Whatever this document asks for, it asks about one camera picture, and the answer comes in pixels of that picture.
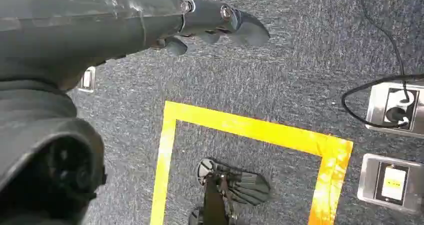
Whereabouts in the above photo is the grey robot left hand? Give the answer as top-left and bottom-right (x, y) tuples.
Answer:
(0, 0), (271, 225)

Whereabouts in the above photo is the small steel floor socket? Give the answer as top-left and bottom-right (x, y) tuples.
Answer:
(76, 66), (97, 94)

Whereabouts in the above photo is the yellow floor tape square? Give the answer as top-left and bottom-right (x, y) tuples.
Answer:
(149, 100), (355, 225)

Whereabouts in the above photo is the black robot leg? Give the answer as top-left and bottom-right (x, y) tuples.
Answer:
(188, 174), (238, 225)

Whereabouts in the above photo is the steel floor socket with plugs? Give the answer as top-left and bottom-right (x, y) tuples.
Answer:
(364, 82), (424, 139)

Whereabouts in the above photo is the black power plug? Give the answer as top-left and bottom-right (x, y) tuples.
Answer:
(385, 106), (409, 124)

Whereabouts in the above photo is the looped black cable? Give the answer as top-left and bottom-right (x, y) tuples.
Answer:
(340, 73), (424, 129)

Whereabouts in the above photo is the thin black cable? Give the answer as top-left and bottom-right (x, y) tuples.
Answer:
(352, 0), (411, 104)

